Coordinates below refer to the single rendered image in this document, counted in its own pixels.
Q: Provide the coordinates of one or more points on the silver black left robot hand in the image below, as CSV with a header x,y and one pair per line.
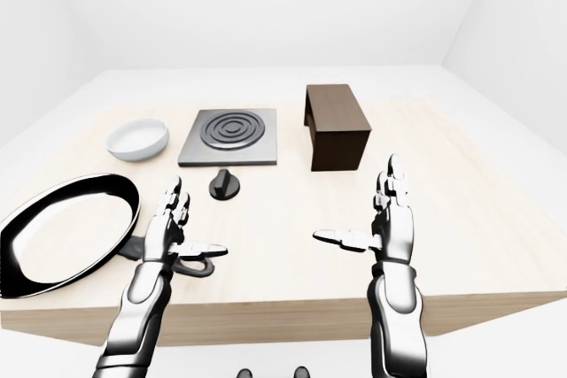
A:
x,y
160,232

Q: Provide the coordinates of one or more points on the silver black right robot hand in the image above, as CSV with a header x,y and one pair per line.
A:
x,y
394,227

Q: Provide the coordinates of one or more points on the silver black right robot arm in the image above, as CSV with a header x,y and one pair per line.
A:
x,y
396,320

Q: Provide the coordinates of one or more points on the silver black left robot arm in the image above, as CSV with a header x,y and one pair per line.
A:
x,y
135,311

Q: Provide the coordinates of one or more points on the round black stove knob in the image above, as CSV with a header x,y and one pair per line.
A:
x,y
225,184

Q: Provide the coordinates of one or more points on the flat dark stove plate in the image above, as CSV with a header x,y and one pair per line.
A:
x,y
230,136

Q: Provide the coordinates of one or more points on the black frying pan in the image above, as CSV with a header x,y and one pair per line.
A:
x,y
66,236

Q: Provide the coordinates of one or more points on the white bowl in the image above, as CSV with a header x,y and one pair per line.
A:
x,y
137,139

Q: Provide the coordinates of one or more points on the dark brown wooden box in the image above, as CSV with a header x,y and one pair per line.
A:
x,y
339,130

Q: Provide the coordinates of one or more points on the small dark rounded shape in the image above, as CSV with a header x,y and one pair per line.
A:
x,y
244,373
301,372

